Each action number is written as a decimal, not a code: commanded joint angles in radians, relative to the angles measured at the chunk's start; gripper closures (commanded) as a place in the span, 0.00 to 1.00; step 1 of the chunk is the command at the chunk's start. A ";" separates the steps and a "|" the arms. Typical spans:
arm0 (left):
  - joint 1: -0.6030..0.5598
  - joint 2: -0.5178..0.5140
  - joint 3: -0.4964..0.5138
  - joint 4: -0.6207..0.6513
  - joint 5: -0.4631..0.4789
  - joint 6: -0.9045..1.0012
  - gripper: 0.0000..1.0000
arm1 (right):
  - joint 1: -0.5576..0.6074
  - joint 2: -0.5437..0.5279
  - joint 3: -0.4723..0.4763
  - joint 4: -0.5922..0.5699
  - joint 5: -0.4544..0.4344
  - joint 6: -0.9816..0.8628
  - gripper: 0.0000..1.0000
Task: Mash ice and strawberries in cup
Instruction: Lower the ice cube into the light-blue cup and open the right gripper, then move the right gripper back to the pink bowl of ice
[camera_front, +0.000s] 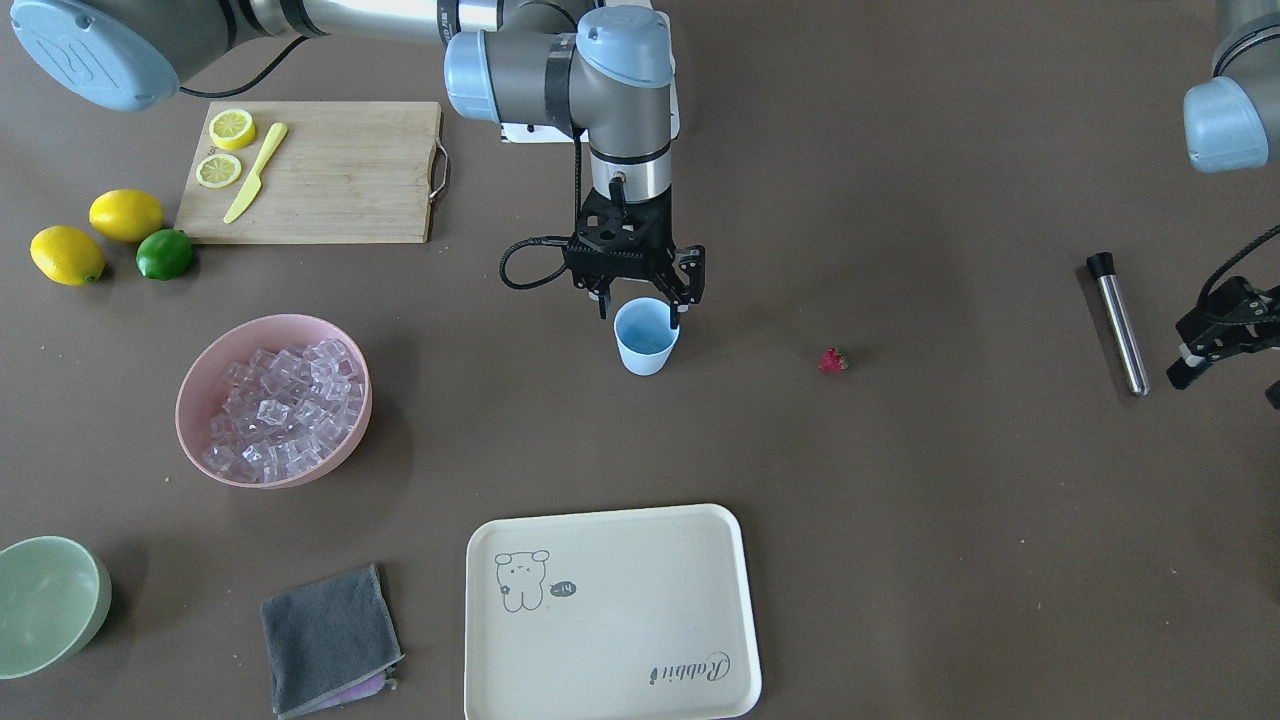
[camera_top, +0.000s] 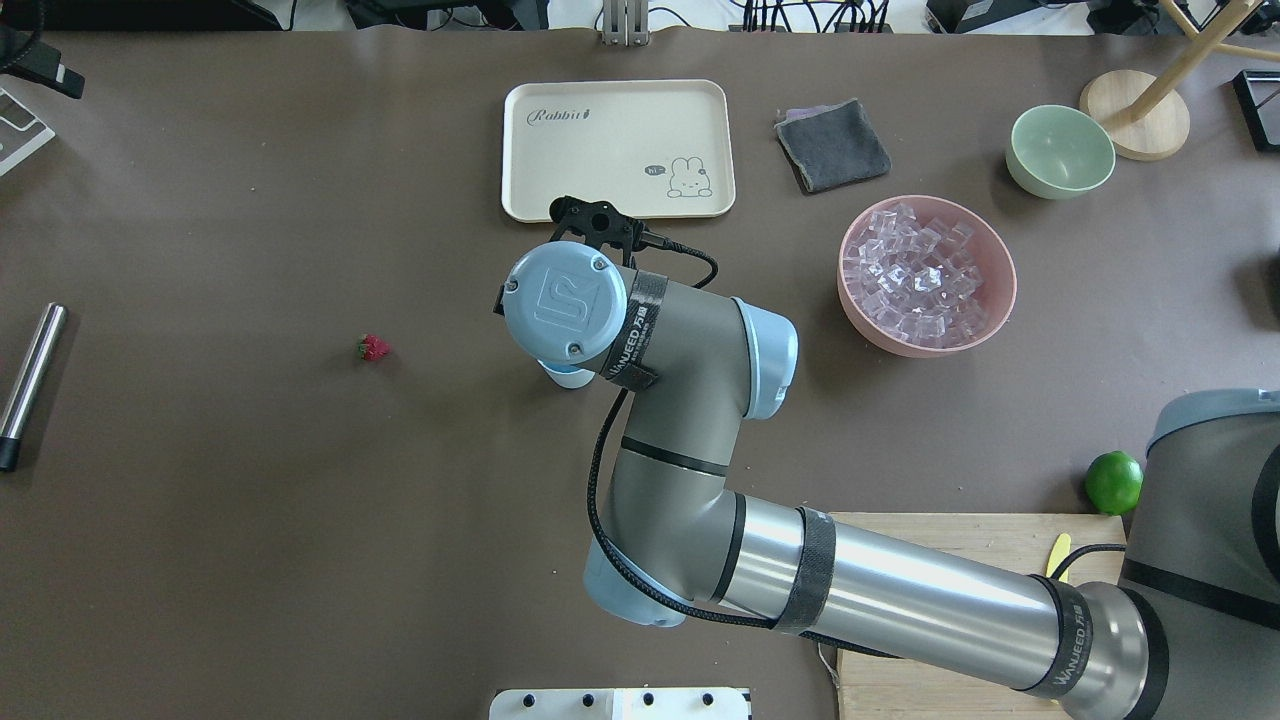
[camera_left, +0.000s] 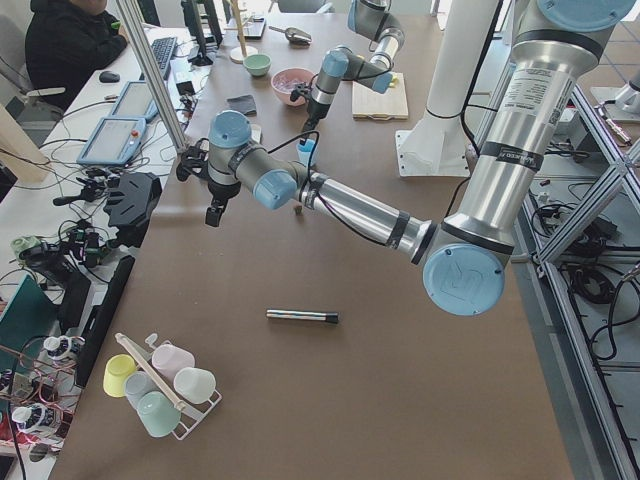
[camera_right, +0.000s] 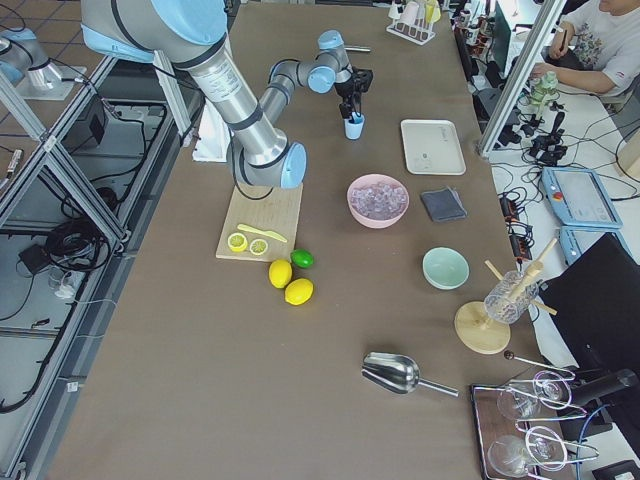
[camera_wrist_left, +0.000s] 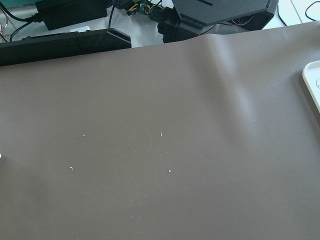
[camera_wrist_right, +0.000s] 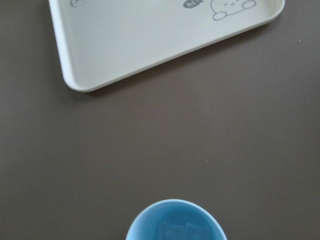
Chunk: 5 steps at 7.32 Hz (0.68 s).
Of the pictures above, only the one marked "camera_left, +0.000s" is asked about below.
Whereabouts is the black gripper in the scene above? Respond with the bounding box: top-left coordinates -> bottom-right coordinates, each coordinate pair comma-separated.
176,139 -> 241,227
290,82 -> 331,146

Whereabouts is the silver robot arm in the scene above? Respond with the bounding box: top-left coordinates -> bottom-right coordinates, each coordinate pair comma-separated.
202,1 -> 632,316
290,0 -> 405,138

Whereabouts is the light blue plastic cup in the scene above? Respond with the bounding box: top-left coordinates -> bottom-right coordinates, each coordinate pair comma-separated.
296,139 -> 316,167

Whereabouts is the pink bowl of ice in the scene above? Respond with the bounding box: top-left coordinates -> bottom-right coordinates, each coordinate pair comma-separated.
271,68 -> 314,107

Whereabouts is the pink cup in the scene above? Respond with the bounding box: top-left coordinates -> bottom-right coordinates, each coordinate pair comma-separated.
151,343 -> 195,382

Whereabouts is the white cup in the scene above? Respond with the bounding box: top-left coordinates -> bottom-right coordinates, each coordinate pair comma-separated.
173,367 -> 217,404

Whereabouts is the yellow cup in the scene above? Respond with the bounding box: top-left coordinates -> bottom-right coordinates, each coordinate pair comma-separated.
103,354 -> 137,398

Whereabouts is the grey blue cup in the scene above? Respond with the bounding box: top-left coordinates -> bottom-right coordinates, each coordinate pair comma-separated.
124,370 -> 156,410

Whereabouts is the mint green cup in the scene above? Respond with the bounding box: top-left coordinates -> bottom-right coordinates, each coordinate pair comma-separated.
136,391 -> 181,438

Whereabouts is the wooden cutting board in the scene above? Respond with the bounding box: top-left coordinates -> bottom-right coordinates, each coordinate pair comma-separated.
352,73 -> 409,120

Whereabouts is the grey folded cloth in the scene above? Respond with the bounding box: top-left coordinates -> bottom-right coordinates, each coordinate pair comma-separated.
226,94 -> 257,116

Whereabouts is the green ceramic bowl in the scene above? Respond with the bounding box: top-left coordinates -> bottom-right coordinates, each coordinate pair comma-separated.
243,53 -> 271,78

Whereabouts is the black angular device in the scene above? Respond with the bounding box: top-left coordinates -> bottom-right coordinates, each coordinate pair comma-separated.
103,172 -> 162,248

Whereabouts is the metal scoop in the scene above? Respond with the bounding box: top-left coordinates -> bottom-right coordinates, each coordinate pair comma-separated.
269,25 -> 312,46

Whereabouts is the wooden stand round base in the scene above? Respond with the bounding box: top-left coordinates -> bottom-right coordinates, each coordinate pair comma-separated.
225,0 -> 258,64

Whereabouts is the near blue teach pendant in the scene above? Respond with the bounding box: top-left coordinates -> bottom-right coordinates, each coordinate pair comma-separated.
76,116 -> 147,166

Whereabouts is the blue teach pendant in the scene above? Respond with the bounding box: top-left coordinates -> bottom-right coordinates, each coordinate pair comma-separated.
111,81 -> 158,121
76,116 -> 147,166

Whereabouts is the far blue teach pendant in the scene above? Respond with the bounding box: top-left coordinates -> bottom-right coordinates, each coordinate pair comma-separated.
111,81 -> 158,121

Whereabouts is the steel muddler black tip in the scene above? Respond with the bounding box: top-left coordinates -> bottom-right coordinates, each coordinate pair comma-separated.
266,309 -> 339,324

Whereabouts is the black keyboard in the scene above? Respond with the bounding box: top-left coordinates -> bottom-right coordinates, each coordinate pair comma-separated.
151,37 -> 177,80

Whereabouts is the black computer mouse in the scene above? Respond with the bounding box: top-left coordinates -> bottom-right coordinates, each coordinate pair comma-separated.
99,71 -> 120,84

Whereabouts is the person in black jacket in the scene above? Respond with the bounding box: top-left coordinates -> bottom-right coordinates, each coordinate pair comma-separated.
25,0 -> 128,110

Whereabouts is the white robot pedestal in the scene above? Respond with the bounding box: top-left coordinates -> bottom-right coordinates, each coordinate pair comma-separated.
396,0 -> 502,177

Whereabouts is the white wire cup rack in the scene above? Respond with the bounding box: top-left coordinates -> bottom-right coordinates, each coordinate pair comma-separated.
115,333 -> 222,440

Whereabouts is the aluminium frame post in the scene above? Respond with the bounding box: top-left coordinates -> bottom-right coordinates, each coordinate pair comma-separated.
116,0 -> 187,155

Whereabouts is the aluminium frame rack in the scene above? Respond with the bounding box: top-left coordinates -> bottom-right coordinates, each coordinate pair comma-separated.
516,90 -> 639,479

